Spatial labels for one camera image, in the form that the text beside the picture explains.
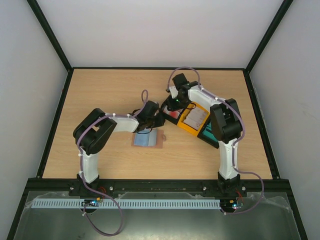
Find red white cards stack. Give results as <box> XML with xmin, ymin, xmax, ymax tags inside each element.
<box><xmin>163</xmin><ymin>105</ymin><xmax>182</xmax><ymax>119</ymax></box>

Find black card bin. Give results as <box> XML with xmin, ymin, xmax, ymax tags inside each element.
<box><xmin>160</xmin><ymin>96</ymin><xmax>186</xmax><ymax>126</ymax></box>

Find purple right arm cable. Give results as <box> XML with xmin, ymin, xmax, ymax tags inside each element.
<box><xmin>165</xmin><ymin>66</ymin><xmax>265</xmax><ymax>216</ymax></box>

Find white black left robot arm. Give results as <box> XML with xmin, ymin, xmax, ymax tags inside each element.
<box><xmin>72</xmin><ymin>100</ymin><xmax>165</xmax><ymax>196</ymax></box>

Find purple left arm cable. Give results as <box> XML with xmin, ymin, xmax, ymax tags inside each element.
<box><xmin>76</xmin><ymin>89</ymin><xmax>161</xmax><ymax>236</ymax></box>

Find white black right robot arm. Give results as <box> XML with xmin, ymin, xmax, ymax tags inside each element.
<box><xmin>165</xmin><ymin>73</ymin><xmax>244</xmax><ymax>196</ymax></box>

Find black mounting rail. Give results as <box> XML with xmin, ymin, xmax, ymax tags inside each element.
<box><xmin>24</xmin><ymin>178</ymin><xmax>291</xmax><ymax>198</ymax></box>

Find yellow card bin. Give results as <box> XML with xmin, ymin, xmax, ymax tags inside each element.
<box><xmin>177</xmin><ymin>102</ymin><xmax>209</xmax><ymax>137</ymax></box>

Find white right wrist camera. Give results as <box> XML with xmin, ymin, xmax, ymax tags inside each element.
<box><xmin>169</xmin><ymin>86</ymin><xmax>178</xmax><ymax>99</ymax></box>

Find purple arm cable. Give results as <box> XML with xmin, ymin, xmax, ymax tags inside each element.
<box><xmin>165</xmin><ymin>66</ymin><xmax>265</xmax><ymax>216</ymax></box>
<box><xmin>76</xmin><ymin>89</ymin><xmax>161</xmax><ymax>236</ymax></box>

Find black enclosure frame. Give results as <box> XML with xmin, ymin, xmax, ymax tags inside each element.
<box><xmin>4</xmin><ymin>0</ymin><xmax>320</xmax><ymax>240</ymax></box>

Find white slotted cable duct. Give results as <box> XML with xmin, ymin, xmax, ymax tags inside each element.
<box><xmin>31</xmin><ymin>198</ymin><xmax>221</xmax><ymax>210</ymax></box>

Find teal cards stack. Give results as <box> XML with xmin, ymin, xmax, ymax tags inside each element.
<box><xmin>202</xmin><ymin>122</ymin><xmax>216</xmax><ymax>142</ymax></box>

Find black bin with teal cards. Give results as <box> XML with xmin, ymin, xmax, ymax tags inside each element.
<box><xmin>197</xmin><ymin>118</ymin><xmax>219</xmax><ymax>149</ymax></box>

